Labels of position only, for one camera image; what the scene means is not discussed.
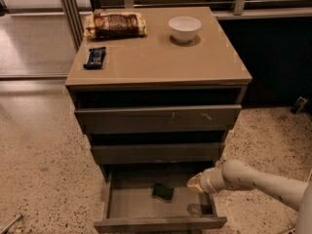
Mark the grey drawer cabinet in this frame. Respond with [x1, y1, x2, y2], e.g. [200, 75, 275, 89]
[65, 7, 252, 177]

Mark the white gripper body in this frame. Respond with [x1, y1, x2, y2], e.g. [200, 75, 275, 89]
[200, 168, 226, 193]

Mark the small dark floor bracket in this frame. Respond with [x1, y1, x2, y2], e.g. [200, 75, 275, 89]
[291, 97, 308, 114]

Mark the white ceramic bowl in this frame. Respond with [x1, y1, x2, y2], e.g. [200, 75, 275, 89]
[169, 17, 202, 43]

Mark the dark blue candy bar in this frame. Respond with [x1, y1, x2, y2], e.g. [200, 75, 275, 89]
[83, 47, 106, 70]

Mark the brown snack bag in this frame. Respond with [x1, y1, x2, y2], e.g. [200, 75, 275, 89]
[84, 10, 147, 40]

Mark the grey middle drawer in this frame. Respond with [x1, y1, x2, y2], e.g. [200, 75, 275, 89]
[91, 142, 225, 165]

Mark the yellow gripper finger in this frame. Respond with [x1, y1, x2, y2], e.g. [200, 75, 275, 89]
[186, 174, 204, 193]

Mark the green yellow sponge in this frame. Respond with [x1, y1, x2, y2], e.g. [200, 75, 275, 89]
[152, 183, 174, 203]

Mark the grey top drawer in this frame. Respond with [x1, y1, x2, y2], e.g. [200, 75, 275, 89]
[75, 104, 241, 135]

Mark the grey open bottom drawer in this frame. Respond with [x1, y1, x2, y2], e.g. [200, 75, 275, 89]
[94, 164, 226, 234]

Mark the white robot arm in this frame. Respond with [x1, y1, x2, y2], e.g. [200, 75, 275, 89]
[187, 160, 312, 234]

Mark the metal rod on floor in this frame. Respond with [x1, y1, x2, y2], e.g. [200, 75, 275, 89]
[0, 214, 22, 234]

